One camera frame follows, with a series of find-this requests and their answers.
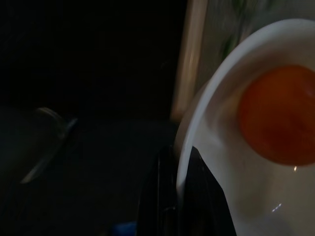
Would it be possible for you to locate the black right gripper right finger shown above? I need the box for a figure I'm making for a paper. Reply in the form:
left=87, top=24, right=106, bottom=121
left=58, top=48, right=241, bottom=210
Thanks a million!
left=183, top=145, right=236, bottom=236

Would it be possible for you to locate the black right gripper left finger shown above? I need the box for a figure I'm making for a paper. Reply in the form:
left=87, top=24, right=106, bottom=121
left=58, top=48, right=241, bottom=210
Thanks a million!
left=137, top=145, right=183, bottom=236

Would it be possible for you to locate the white round bowl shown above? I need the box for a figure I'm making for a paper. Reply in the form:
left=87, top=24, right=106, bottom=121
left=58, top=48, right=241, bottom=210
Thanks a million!
left=176, top=18, right=315, bottom=236

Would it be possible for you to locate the orange fruit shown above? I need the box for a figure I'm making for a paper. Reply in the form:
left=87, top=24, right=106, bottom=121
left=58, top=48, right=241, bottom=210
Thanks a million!
left=238, top=64, right=315, bottom=166

